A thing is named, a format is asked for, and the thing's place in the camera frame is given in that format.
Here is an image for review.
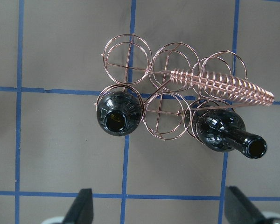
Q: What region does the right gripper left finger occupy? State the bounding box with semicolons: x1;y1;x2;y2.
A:
63;189;94;224

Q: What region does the dark wine bottle in basket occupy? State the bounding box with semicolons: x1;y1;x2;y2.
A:
97;91;142;136

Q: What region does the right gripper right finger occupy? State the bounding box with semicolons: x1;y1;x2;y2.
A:
224;186;266;224

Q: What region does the copper wire wine basket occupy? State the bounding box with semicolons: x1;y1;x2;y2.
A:
95;34;274;140

